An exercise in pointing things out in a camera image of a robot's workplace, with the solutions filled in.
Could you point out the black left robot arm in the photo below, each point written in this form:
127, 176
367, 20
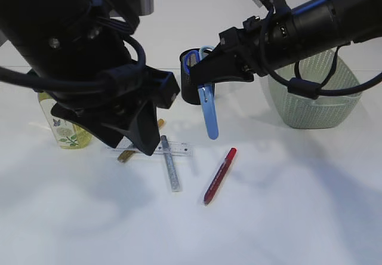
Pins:
83, 54

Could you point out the clear plastic ruler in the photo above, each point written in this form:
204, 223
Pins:
177, 148

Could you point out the yellow tea bottle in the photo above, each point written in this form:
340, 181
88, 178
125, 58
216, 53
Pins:
66, 134

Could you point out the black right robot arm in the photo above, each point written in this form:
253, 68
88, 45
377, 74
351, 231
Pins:
261, 47

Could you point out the red glitter pen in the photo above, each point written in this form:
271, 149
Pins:
219, 176

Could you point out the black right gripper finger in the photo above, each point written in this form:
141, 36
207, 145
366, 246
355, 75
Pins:
219, 66

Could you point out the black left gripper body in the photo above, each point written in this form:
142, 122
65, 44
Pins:
126, 88

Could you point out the black mesh pen holder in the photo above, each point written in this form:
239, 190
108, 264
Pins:
189, 92

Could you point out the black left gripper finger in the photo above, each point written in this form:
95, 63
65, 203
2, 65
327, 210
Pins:
140, 127
108, 136

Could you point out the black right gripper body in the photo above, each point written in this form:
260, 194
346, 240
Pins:
243, 44

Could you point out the blue scissors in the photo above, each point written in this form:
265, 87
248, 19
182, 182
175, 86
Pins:
205, 92

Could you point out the silver glitter pen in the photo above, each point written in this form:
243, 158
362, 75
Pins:
171, 170

